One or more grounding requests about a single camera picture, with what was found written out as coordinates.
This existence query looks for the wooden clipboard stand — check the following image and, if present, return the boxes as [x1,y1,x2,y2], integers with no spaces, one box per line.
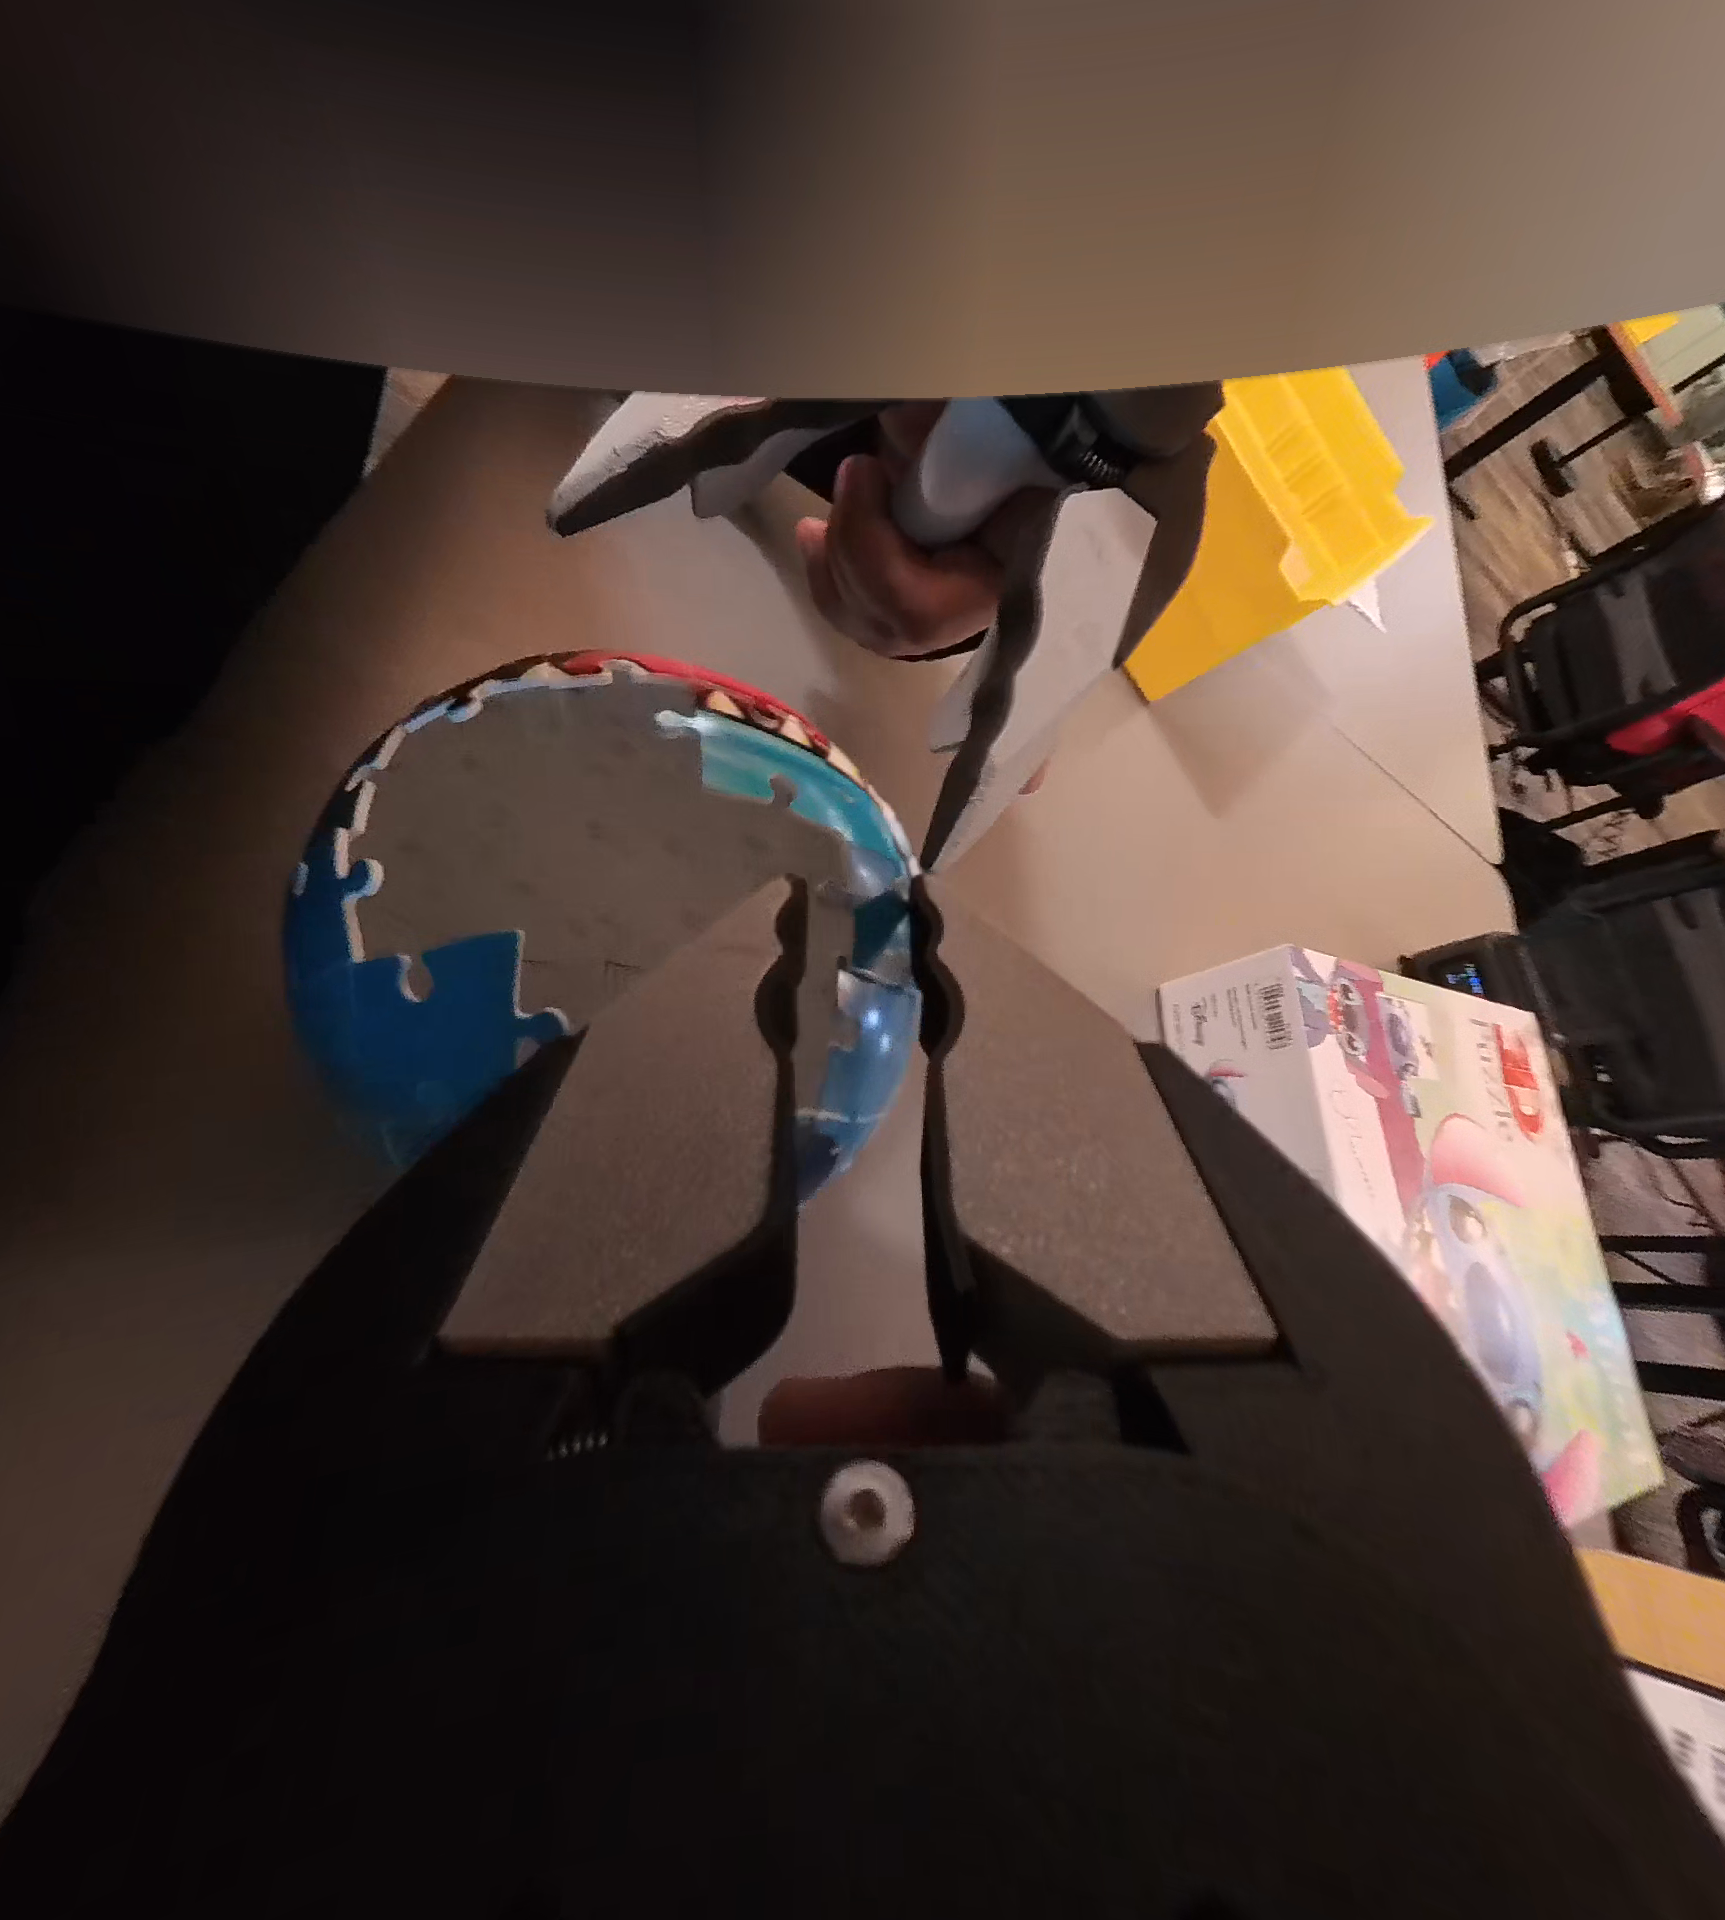
[1576,1543,1725,1920]

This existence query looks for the red cloth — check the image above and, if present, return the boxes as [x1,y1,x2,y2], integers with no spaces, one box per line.
[1605,643,1725,767]

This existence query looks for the yellow plastic bin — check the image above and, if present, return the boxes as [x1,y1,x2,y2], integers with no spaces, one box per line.
[1115,364,1438,708]

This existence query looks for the desk with black legs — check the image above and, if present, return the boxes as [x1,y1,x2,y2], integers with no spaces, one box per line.
[1439,306,1697,490]

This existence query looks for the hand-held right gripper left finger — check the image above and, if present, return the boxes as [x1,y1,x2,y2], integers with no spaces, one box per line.
[434,874,810,1411]

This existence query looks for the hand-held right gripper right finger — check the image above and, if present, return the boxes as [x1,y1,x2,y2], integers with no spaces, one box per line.
[907,874,1281,1386]

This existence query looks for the black office chair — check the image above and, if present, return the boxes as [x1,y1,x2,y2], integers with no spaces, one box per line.
[1516,831,1725,1163]

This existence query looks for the blue monster puzzle ball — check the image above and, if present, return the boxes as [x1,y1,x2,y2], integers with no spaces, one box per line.
[280,647,927,1210]

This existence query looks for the black electronic device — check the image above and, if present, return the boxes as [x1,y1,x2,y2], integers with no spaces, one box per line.
[1399,930,1540,1004]

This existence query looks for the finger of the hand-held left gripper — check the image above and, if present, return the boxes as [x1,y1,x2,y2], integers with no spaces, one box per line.
[927,433,1217,875]
[546,391,878,539]

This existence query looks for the colourful puzzle box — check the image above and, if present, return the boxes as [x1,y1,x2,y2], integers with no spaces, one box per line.
[1158,942,1670,1535]

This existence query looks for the person's left hand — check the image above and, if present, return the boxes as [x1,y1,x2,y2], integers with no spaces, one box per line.
[796,446,1052,666]

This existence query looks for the black mesh chair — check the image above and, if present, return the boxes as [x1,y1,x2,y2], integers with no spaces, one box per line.
[1478,433,1725,828]

